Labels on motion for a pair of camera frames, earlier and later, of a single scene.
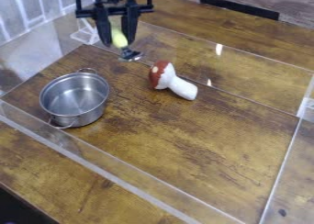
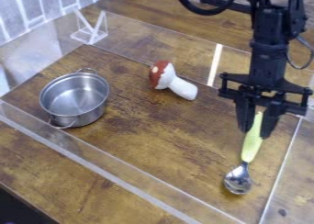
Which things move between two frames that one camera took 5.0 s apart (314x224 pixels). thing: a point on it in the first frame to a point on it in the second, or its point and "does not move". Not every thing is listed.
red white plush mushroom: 163,78 does not move
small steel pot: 72,98 does not move
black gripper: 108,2 to 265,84
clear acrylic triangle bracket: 86,33 does not move
